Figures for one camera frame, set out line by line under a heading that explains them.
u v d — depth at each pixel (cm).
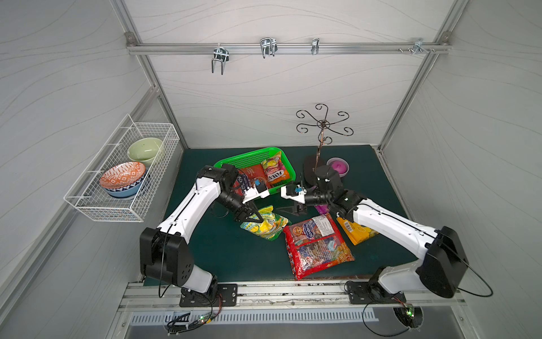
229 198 64
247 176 101
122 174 64
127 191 57
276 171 105
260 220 70
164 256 41
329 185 59
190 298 72
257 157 108
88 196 57
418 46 77
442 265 41
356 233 83
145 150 73
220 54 78
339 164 104
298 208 65
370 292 66
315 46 76
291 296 75
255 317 70
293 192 59
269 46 76
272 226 70
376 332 64
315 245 82
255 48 76
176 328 69
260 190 66
